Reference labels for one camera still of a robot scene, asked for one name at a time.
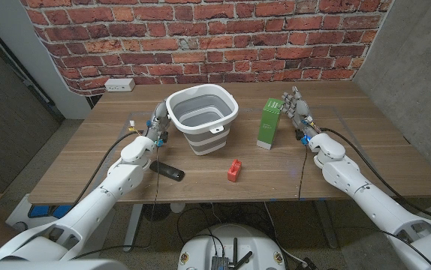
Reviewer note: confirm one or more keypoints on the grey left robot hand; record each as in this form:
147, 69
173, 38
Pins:
158, 122

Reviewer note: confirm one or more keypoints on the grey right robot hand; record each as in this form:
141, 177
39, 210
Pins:
300, 110

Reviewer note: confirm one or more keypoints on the green straws box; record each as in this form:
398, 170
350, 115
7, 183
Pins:
269, 125

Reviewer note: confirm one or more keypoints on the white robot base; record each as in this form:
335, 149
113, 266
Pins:
200, 247

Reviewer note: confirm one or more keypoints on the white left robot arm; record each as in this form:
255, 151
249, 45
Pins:
99, 202

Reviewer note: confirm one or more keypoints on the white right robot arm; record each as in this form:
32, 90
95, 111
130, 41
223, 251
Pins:
373, 202

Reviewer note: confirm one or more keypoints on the white grey collapsible bucket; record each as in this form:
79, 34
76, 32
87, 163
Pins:
204, 138

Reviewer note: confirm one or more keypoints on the white power outlet box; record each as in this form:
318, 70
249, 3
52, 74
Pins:
119, 85

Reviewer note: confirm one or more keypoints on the black remote control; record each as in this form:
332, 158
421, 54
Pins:
166, 171

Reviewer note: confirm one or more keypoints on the small red block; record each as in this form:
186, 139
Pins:
234, 171

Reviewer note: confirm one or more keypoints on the red brick printed backdrop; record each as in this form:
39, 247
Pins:
208, 41

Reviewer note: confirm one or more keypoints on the white table leg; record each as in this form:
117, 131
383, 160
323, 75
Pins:
133, 225

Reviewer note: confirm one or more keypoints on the grey table leg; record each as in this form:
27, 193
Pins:
326, 225

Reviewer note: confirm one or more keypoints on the blue white floor object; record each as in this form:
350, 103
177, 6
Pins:
43, 211

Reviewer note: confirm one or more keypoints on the black antennas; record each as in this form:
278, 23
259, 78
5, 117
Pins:
242, 259

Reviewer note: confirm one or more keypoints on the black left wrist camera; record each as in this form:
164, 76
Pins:
164, 137

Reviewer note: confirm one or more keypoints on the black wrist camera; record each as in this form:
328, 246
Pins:
164, 137
299, 135

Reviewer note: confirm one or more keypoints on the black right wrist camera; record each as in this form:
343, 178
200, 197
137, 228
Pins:
299, 135

